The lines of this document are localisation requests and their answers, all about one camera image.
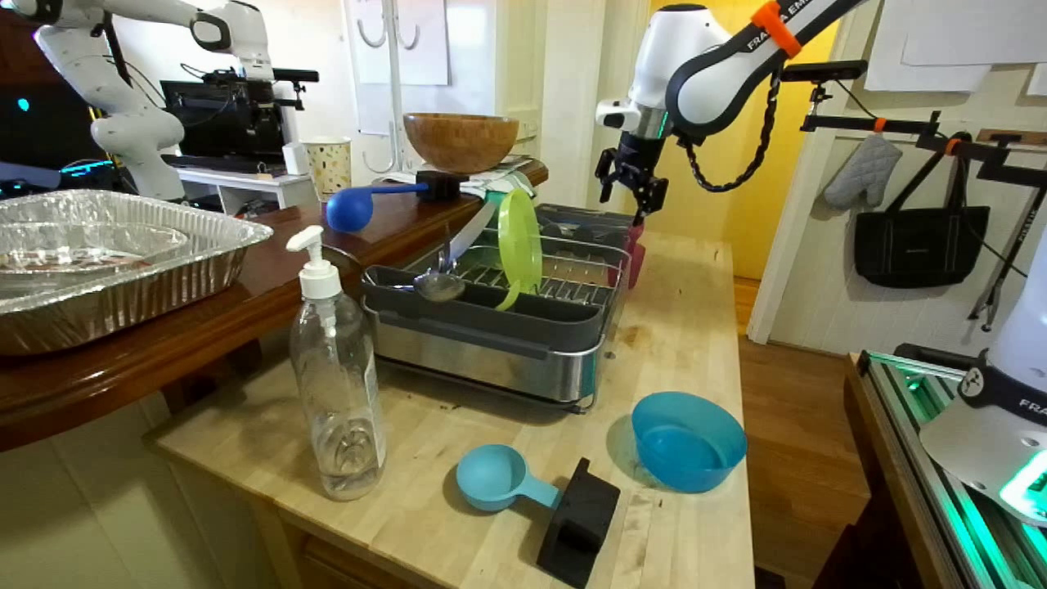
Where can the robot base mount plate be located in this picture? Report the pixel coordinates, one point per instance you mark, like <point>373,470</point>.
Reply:
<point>964,481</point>

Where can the metal serving spoon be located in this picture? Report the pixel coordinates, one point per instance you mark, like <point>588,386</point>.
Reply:
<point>439,278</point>

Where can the blue plastic bowl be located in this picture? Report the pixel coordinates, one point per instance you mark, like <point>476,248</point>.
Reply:
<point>686,442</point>

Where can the clear soap pump bottle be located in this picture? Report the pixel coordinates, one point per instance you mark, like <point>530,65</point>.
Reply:
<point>335,372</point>

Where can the pink plastic cup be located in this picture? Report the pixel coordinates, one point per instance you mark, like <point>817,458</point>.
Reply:
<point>634,252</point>

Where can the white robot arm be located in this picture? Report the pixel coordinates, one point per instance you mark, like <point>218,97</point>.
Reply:
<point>689,82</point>

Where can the paper cup with dots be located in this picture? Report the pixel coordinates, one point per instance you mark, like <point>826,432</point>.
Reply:
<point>328,166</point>

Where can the grey dish drying rack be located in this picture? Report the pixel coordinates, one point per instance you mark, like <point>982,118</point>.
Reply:
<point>546,345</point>

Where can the grey oven mitt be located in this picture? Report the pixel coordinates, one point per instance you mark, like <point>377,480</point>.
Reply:
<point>865,174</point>

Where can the blue ladle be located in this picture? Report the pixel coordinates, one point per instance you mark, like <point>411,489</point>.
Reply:
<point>353,209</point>

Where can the blue measuring cup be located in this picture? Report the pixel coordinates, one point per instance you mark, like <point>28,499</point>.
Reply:
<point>496,476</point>

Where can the large wooden bowl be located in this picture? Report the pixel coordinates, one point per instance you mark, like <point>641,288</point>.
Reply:
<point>459,142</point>

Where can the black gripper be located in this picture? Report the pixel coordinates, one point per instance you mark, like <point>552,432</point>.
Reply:
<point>634,154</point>

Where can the black block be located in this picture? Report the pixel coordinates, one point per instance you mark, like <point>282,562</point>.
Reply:
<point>576,529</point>

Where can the black hanging bag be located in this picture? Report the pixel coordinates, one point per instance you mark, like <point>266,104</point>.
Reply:
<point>921,248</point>

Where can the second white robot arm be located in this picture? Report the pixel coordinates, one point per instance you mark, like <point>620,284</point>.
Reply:
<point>128,125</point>

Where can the aluminium foil tray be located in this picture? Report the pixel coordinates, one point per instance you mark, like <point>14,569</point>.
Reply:
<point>86,264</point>

